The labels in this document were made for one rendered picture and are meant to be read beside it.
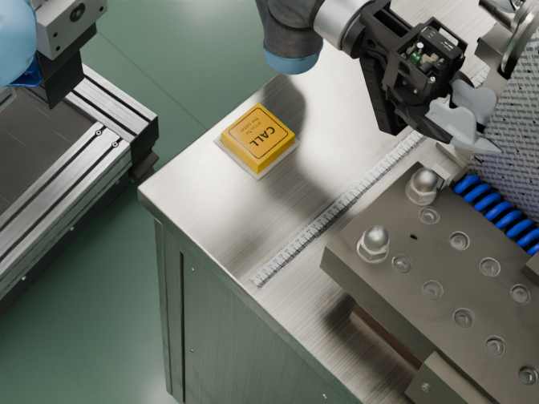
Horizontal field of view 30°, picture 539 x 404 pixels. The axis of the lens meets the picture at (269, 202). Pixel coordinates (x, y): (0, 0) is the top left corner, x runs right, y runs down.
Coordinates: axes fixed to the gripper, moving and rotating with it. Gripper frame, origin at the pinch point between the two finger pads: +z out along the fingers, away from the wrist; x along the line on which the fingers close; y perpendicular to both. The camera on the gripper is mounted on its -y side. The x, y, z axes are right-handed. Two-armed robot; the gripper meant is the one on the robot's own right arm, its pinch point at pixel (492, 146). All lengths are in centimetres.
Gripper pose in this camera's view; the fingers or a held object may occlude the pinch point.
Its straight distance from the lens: 115.0
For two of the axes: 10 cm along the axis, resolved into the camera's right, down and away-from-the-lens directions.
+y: 0.7, -4.6, -8.8
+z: 7.1, 6.4, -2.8
